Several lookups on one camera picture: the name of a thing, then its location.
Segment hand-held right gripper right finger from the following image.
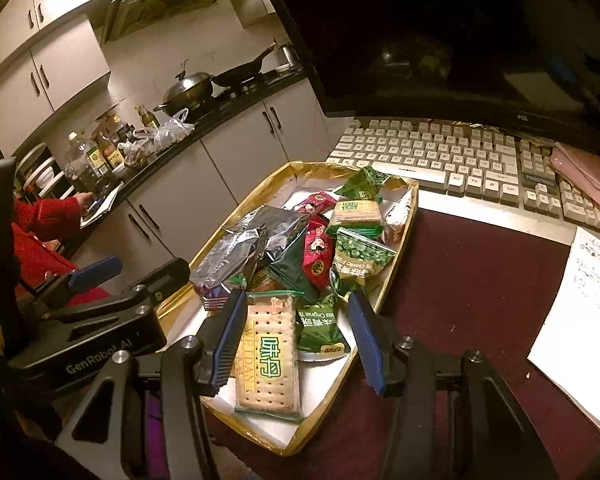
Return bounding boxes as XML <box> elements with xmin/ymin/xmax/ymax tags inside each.
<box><xmin>346</xmin><ymin>290</ymin><xmax>556</xmax><ymax>480</ymax></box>

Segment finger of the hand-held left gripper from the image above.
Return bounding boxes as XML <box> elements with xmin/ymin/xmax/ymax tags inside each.
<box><xmin>50</xmin><ymin>258</ymin><xmax>191</xmax><ymax>331</ymax></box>
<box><xmin>32</xmin><ymin>255</ymin><xmax>124</xmax><ymax>308</ymax></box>

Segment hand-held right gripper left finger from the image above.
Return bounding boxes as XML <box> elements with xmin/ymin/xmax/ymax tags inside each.
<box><xmin>55</xmin><ymin>288</ymin><xmax>248</xmax><ymax>480</ymax></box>

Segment long cracker packet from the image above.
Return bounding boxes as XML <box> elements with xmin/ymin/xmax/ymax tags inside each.
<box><xmin>232</xmin><ymin>290</ymin><xmax>306</xmax><ymax>423</ymax></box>

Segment green pea snack packet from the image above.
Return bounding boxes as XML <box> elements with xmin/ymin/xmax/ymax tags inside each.
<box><xmin>330</xmin><ymin>227</ymin><xmax>398</xmax><ymax>288</ymax></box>

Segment dark green snack packet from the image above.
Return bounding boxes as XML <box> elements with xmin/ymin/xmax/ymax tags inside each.
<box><xmin>267</xmin><ymin>240</ymin><xmax>321</xmax><ymax>306</ymax></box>

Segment silver foil snack packet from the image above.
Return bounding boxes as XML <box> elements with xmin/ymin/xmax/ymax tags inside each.
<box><xmin>189</xmin><ymin>204</ymin><xmax>311</xmax><ymax>291</ymax></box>

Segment gold cardboard tray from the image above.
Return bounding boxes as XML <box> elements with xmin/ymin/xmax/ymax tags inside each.
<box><xmin>155</xmin><ymin>160</ymin><xmax>421</xmax><ymax>457</ymax></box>

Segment small cracker packet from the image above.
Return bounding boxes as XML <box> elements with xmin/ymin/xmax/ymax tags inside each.
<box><xmin>327</xmin><ymin>199</ymin><xmax>385</xmax><ymax>238</ymax></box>

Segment small red snack packet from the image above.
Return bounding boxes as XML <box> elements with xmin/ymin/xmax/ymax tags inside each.
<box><xmin>290</xmin><ymin>190</ymin><xmax>338</xmax><ymax>217</ymax></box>

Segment purple snack packet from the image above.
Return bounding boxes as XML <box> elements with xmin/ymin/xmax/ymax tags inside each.
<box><xmin>192</xmin><ymin>282</ymin><xmax>236</xmax><ymax>313</ymax></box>

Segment orange snack packet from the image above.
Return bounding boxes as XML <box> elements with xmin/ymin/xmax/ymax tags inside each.
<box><xmin>247</xmin><ymin>267</ymin><xmax>286</xmax><ymax>293</ymax></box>

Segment open notebook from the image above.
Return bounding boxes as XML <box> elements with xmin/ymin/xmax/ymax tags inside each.
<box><xmin>80</xmin><ymin>182</ymin><xmax>126</xmax><ymax>228</ymax></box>

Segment red face print snack packet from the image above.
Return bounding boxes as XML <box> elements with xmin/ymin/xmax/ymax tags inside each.
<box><xmin>300</xmin><ymin>215</ymin><xmax>337</xmax><ymax>292</ymax></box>

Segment large clear oil bottle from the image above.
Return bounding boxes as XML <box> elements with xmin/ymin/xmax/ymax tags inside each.
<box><xmin>62</xmin><ymin>132</ymin><xmax>106</xmax><ymax>196</ymax></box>

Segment white dish rack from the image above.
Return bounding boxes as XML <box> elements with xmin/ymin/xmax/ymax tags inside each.
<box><xmin>15</xmin><ymin>142</ymin><xmax>76</xmax><ymax>201</ymax></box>

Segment yellow label sauce bottle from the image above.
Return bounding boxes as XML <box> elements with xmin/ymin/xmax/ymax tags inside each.
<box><xmin>96</xmin><ymin>132</ymin><xmax>126</xmax><ymax>171</ymax></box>

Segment white and brown snack packet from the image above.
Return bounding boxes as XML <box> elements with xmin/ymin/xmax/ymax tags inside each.
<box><xmin>380</xmin><ymin>187</ymin><xmax>413</xmax><ymax>246</ymax></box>

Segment clear plastic bag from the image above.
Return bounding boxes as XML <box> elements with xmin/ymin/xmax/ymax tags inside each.
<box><xmin>132</xmin><ymin>107</ymin><xmax>196</xmax><ymax>153</ymax></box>

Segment small oil bottle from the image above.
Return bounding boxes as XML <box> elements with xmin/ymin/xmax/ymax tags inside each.
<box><xmin>135</xmin><ymin>105</ymin><xmax>161</xmax><ymax>131</ymax></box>

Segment plain white sheet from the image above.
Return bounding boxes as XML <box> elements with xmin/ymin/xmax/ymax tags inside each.
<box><xmin>417</xmin><ymin>192</ymin><xmax>600</xmax><ymax>247</ymax></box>

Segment black kitchen counter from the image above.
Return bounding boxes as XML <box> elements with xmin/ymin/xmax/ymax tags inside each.
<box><xmin>60</xmin><ymin>67</ymin><xmax>308</xmax><ymax>211</ymax></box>

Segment wok with steel lid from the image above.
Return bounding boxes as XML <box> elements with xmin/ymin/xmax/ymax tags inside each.
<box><xmin>152</xmin><ymin>71</ymin><xmax>216</xmax><ymax>117</ymax></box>

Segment white and grey keyboard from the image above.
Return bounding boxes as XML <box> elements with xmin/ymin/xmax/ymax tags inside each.
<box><xmin>325</xmin><ymin>117</ymin><xmax>600</xmax><ymax>233</ymax></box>

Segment handwritten white paper sheet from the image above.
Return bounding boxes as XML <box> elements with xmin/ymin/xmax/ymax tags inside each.
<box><xmin>527</xmin><ymin>225</ymin><xmax>600</xmax><ymax>436</ymax></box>

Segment black frying pan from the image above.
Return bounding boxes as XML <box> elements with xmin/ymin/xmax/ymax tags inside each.
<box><xmin>211</xmin><ymin>45</ymin><xmax>277</xmax><ymax>88</ymax></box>

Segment steel pot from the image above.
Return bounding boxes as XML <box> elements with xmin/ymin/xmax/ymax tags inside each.
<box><xmin>277</xmin><ymin>42</ymin><xmax>301</xmax><ymax>68</ymax></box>

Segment pink pouch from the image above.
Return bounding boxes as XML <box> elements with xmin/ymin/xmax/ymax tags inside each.
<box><xmin>550</xmin><ymin>141</ymin><xmax>600</xmax><ymax>223</ymax></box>

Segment black computer monitor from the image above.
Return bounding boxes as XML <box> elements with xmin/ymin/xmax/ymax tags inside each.
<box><xmin>247</xmin><ymin>0</ymin><xmax>600</xmax><ymax>153</ymax></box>

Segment kitchen wall cabinets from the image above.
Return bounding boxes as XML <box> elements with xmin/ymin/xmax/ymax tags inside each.
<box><xmin>0</xmin><ymin>0</ymin><xmax>116</xmax><ymax>156</ymax></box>

